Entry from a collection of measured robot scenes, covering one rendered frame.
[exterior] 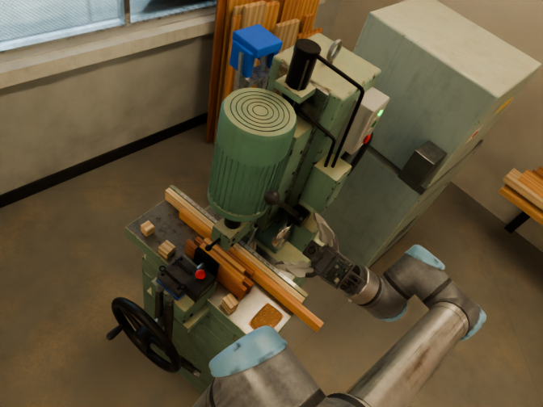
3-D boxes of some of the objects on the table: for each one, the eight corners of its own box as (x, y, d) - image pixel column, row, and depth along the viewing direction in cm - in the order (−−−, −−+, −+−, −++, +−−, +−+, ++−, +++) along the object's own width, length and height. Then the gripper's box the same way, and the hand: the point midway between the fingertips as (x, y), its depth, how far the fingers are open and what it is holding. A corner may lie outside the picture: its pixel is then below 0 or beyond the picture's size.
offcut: (175, 252, 133) (175, 246, 130) (166, 259, 131) (167, 253, 128) (166, 245, 134) (166, 239, 131) (157, 252, 131) (157, 246, 129)
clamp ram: (178, 275, 128) (180, 261, 121) (195, 261, 132) (198, 245, 125) (199, 294, 125) (202, 280, 118) (216, 279, 130) (220, 264, 123)
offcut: (220, 304, 125) (222, 298, 122) (229, 299, 127) (230, 292, 124) (229, 314, 124) (230, 308, 121) (237, 308, 126) (238, 303, 122)
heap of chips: (247, 324, 123) (248, 321, 122) (267, 301, 129) (268, 299, 128) (265, 339, 122) (266, 337, 120) (284, 316, 128) (286, 313, 126)
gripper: (389, 256, 97) (333, 212, 89) (338, 321, 98) (278, 284, 89) (368, 243, 105) (316, 201, 96) (322, 304, 105) (266, 267, 97)
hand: (292, 237), depth 95 cm, fingers open, 14 cm apart
